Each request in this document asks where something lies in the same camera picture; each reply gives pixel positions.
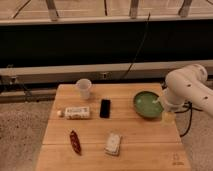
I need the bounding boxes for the red chili pepper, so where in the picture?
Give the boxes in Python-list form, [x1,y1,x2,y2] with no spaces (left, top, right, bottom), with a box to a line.
[70,130,81,155]

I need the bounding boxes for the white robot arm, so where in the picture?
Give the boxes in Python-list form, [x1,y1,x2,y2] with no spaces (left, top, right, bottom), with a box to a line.
[158,64,213,123]

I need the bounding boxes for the white sponge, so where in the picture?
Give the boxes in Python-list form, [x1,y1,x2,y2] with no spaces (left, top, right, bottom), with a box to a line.
[105,133,122,156]

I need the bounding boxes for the green bowl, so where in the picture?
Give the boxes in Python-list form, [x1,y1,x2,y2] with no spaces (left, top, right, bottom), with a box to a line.
[133,91,163,119]

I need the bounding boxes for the wooden table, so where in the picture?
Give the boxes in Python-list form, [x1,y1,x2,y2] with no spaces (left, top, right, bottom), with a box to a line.
[36,83,191,171]

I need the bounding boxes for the white plastic cup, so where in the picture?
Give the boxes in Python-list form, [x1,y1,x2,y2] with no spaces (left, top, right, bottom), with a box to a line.
[76,79,92,100]

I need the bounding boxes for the black cable at right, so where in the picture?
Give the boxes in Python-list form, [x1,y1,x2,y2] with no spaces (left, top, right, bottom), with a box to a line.
[174,101,203,138]

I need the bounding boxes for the metal rail beam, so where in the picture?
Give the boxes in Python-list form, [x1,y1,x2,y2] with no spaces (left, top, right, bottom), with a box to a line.
[0,59,213,85]

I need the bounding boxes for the black hanging cable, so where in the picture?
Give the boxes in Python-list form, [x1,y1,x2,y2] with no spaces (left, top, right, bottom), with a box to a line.
[120,12,152,80]

